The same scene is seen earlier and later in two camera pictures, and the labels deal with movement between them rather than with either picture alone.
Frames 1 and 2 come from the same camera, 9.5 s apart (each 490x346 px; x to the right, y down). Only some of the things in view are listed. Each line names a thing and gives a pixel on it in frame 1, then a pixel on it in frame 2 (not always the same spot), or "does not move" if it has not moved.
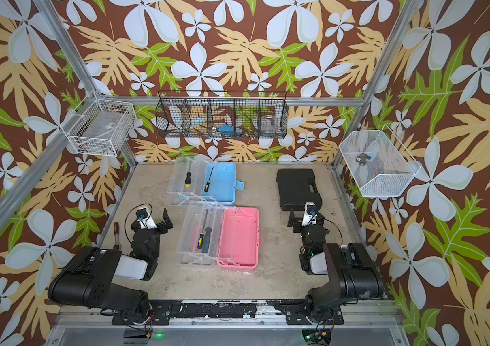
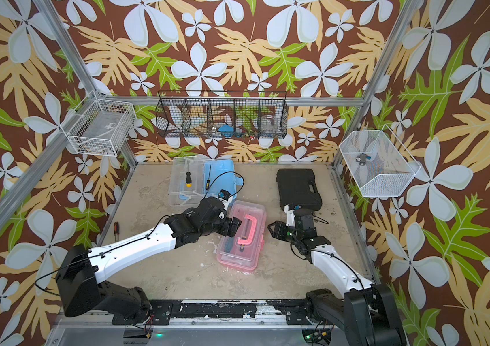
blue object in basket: [227, 130] does not move
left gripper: [168, 224] → [226, 230]
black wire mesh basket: [246, 114] does not move
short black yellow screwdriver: [188, 179] does not move
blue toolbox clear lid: [185, 180] does not move
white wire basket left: [97, 127] does not move
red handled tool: [117, 246] does not move
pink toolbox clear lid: [197, 241] → [241, 251]
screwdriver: [202, 235] → [228, 244]
